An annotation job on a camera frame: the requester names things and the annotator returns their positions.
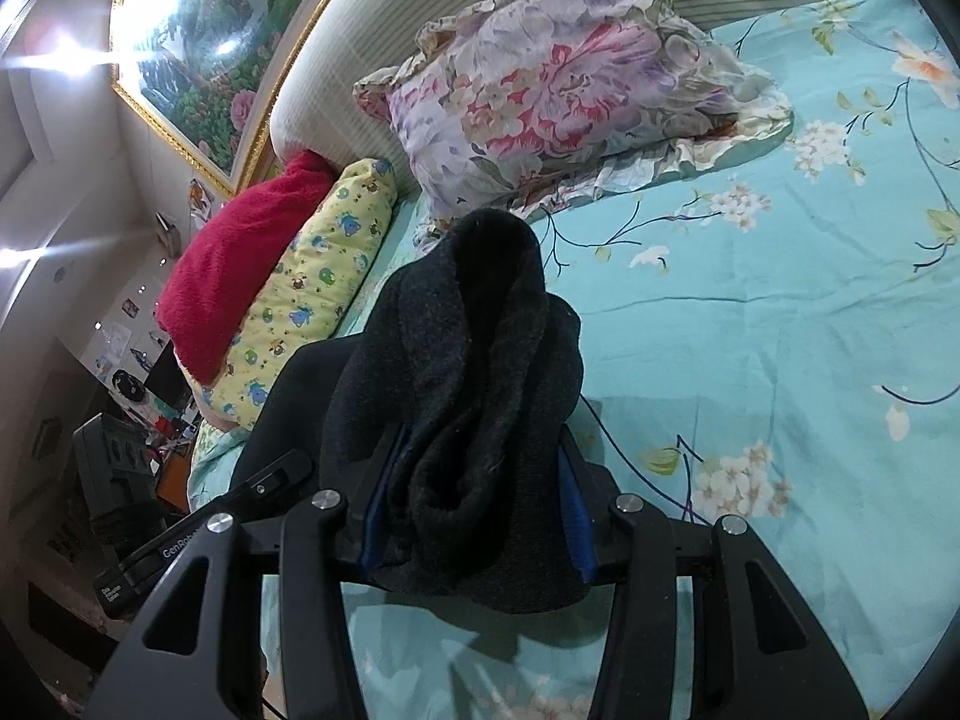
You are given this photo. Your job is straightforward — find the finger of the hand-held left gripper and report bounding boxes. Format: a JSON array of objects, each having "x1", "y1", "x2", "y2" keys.
[{"x1": 225, "y1": 450, "x2": 314, "y2": 522}]

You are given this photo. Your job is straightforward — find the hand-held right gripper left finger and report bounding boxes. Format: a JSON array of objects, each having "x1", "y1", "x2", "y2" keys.
[{"x1": 90, "y1": 420, "x2": 410, "y2": 720}]

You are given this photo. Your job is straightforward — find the purple pink floral pillow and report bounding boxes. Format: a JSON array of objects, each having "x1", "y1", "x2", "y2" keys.
[{"x1": 352, "y1": 0, "x2": 794, "y2": 222}]

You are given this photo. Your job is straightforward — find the black plastic crate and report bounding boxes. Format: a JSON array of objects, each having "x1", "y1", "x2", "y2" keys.
[{"x1": 73, "y1": 412, "x2": 170, "y2": 541}]

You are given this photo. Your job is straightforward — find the red fleece blanket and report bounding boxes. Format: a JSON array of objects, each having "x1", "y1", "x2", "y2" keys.
[{"x1": 156, "y1": 150, "x2": 342, "y2": 383}]

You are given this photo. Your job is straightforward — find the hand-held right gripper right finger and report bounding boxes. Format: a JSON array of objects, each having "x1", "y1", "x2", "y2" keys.
[{"x1": 559, "y1": 431, "x2": 871, "y2": 720}]

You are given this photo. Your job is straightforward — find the black pants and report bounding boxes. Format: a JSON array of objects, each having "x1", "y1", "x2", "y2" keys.
[{"x1": 229, "y1": 208, "x2": 593, "y2": 612}]

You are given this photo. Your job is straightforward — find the turquoise floral bedsheet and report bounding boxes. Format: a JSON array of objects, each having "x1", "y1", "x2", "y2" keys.
[{"x1": 187, "y1": 0, "x2": 960, "y2": 720}]

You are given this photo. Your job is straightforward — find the gold framed landscape painting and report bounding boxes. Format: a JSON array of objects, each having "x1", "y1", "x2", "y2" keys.
[{"x1": 111, "y1": 0, "x2": 376, "y2": 200}]

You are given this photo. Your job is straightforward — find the yellow cartoon print pillow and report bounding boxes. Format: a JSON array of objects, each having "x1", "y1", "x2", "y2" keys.
[{"x1": 201, "y1": 157, "x2": 398, "y2": 428}]

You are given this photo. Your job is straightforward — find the beige ribbed headboard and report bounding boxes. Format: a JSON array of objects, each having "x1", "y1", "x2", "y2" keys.
[{"x1": 268, "y1": 0, "x2": 920, "y2": 196}]

